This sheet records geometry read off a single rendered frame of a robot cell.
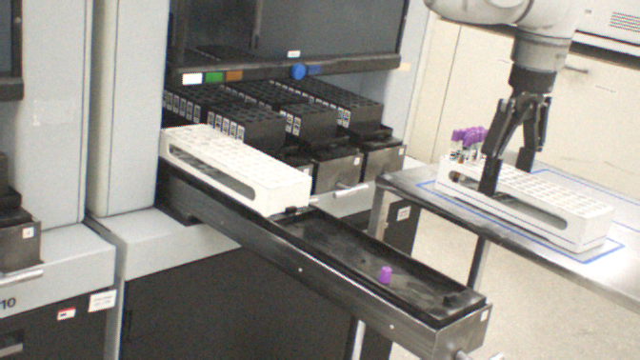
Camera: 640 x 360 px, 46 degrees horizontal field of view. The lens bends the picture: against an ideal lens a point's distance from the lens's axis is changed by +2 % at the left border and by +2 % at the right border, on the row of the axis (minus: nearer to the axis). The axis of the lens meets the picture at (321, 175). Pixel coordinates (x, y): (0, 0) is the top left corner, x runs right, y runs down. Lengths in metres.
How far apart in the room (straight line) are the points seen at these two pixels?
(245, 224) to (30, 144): 0.34
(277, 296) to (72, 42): 0.67
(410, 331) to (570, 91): 2.53
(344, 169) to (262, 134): 0.20
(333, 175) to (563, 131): 2.07
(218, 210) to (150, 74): 0.25
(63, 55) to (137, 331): 0.48
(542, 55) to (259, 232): 0.54
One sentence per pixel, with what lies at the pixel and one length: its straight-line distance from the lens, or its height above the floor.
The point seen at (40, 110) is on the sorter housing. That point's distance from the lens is 1.19.
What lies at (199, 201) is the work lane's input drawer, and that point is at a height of 0.79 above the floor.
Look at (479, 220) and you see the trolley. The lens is 1.32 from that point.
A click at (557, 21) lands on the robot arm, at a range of 1.28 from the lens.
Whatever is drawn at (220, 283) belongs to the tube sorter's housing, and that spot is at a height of 0.60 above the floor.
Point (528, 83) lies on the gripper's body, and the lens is 1.31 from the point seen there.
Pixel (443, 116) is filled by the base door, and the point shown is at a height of 0.36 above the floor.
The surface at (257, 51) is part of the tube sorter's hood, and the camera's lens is 1.39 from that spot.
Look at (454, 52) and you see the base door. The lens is 3.74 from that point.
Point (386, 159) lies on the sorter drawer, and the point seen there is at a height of 0.78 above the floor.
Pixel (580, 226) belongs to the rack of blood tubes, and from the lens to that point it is 1.28.
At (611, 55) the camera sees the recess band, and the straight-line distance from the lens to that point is 3.42.
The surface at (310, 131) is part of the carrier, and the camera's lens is 1.55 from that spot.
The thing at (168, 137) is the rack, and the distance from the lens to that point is 1.36.
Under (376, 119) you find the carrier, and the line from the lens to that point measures 1.71.
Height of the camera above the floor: 1.30
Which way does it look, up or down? 20 degrees down
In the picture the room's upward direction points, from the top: 9 degrees clockwise
